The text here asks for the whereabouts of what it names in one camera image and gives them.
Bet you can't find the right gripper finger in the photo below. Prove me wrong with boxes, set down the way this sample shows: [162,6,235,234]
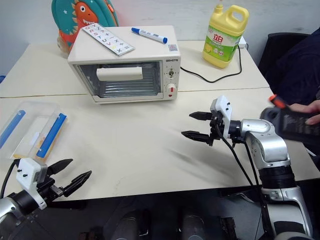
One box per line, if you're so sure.
[181,130,212,145]
[188,111,214,122]

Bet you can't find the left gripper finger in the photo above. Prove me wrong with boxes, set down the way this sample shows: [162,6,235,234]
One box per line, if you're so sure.
[47,158,74,176]
[63,170,93,197]

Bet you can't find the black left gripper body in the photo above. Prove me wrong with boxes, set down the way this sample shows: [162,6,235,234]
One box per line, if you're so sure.
[36,174,66,201]

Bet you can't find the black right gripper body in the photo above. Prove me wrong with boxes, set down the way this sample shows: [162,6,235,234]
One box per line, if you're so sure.
[207,111,225,147]

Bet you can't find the black remote orange button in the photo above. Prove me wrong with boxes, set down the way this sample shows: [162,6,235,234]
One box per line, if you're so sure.
[259,94,320,146]

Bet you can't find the cream toaster oven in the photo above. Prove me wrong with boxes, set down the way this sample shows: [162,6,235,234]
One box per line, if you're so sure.
[67,24,181,105]

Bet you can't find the bystander bare hand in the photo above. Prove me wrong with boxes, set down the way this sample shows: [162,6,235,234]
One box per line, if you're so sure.
[289,99,320,126]

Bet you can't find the clear plastic box blue clasps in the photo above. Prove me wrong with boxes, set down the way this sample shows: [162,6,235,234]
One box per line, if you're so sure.
[0,101,69,161]

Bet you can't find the yellow detergent jug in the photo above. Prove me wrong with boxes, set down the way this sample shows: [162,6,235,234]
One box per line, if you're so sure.
[202,0,250,70]

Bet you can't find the black chair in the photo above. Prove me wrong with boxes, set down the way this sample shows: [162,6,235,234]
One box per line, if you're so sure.
[258,32,311,85]

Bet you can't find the blue white marker pen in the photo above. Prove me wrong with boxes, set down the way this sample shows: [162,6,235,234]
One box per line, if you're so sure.
[130,26,169,45]

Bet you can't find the bystander in dark clothes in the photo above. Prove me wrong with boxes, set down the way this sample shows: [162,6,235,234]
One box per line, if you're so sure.
[271,26,320,161]

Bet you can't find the white letter symbol card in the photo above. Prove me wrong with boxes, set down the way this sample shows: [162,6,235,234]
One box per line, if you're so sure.
[81,22,136,56]

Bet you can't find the teal orange dinosaur backpack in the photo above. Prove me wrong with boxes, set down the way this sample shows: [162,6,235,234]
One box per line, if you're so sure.
[51,0,120,60]

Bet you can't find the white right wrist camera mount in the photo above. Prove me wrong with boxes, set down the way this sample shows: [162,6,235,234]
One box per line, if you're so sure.
[209,95,232,140]

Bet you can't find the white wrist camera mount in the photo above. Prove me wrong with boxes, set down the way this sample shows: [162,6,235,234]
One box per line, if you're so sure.
[15,157,49,211]
[209,95,232,140]

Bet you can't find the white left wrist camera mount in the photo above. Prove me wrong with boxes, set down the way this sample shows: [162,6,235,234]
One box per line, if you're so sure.
[15,157,49,211]

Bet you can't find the black power cable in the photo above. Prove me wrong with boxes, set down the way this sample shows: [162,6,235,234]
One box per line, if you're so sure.
[180,44,247,84]

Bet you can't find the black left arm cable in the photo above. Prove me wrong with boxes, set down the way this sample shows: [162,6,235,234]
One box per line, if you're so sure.
[0,159,21,199]

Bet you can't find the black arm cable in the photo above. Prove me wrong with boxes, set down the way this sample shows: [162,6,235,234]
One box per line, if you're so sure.
[214,123,276,240]
[0,159,21,199]

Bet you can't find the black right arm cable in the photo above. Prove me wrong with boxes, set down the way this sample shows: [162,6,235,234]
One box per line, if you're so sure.
[214,123,276,240]

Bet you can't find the glass oven door with handle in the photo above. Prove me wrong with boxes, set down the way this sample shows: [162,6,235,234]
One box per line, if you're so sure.
[75,60,164,99]

